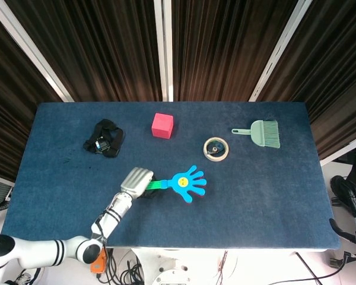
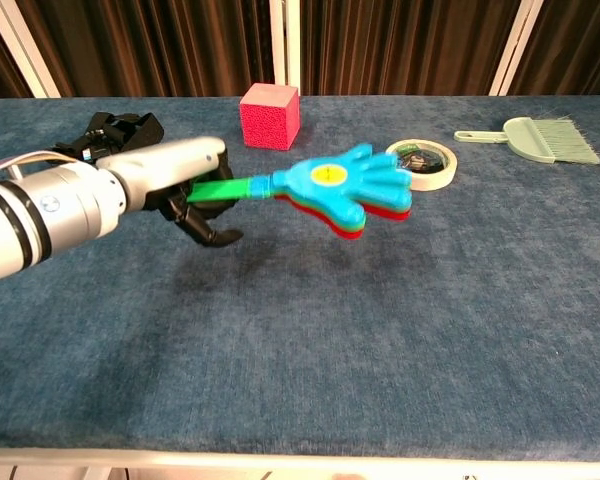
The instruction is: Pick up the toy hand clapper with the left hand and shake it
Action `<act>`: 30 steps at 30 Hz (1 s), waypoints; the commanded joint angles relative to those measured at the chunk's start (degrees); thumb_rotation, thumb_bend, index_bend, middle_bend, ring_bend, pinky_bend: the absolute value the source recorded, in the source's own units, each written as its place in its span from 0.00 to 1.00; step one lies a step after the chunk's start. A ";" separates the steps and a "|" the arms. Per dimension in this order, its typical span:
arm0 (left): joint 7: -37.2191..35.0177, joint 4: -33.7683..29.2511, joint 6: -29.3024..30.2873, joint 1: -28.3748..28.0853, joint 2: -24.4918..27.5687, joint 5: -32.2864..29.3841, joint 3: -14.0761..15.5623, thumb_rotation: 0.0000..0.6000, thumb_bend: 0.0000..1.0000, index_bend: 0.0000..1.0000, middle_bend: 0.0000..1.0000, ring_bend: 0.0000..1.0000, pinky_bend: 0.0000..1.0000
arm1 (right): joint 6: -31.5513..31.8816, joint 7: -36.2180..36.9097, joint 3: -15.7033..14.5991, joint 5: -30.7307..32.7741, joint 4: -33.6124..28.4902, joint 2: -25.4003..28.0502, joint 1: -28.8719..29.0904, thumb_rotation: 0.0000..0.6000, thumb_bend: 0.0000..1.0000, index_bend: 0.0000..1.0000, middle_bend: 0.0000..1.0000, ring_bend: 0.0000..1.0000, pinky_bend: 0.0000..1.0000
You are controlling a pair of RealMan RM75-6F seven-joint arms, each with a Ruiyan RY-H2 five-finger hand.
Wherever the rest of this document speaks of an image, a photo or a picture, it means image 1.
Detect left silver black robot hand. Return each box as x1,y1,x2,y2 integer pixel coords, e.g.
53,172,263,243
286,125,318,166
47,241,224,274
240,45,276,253
120,167,158,201

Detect white black sneaker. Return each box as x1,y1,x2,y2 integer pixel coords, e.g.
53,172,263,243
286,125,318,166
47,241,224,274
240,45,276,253
16,268,42,285

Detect brown pleated curtain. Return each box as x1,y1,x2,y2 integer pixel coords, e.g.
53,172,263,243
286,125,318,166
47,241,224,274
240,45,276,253
4,0,163,103
256,0,356,161
0,8,63,182
170,0,299,103

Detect green hand brush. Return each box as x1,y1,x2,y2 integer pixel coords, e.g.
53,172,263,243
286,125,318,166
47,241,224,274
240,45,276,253
231,119,281,149

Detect black strap headlamp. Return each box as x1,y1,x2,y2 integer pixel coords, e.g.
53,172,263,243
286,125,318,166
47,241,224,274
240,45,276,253
82,118,126,159

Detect small metal part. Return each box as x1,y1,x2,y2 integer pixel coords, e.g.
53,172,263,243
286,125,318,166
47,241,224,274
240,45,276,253
207,142,223,156

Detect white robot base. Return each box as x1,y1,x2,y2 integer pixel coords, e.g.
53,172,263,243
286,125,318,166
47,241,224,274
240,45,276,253
132,248,238,285

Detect white aluminium frame post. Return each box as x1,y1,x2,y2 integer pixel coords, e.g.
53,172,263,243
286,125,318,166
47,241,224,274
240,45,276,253
0,172,15,187
153,0,174,103
248,0,314,103
319,139,356,166
0,0,75,103

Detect blue hand clapper green handle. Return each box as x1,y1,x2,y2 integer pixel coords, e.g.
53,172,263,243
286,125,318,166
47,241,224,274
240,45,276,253
146,165,208,205

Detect black cable connector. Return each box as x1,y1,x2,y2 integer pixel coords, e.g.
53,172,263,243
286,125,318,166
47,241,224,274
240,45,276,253
329,251,356,268

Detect black cable bundle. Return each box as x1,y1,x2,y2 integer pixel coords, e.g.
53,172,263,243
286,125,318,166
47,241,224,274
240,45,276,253
96,249,146,285

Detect beige masking tape roll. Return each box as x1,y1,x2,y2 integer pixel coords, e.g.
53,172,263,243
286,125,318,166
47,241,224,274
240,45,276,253
203,137,230,163

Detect blue felt table cloth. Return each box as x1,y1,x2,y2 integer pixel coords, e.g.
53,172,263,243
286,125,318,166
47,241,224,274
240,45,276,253
1,102,342,251

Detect pink foam cube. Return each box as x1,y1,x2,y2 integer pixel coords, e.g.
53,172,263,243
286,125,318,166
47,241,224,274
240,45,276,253
151,112,174,140

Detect thin black cable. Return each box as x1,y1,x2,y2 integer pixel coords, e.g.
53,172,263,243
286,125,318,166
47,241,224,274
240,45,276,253
265,252,344,285

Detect red thin wires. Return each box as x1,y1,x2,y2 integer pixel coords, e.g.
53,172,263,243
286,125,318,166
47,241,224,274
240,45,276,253
215,251,229,281

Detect orange box device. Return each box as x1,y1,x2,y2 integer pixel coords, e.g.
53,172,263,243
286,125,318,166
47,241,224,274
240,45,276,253
90,248,108,273

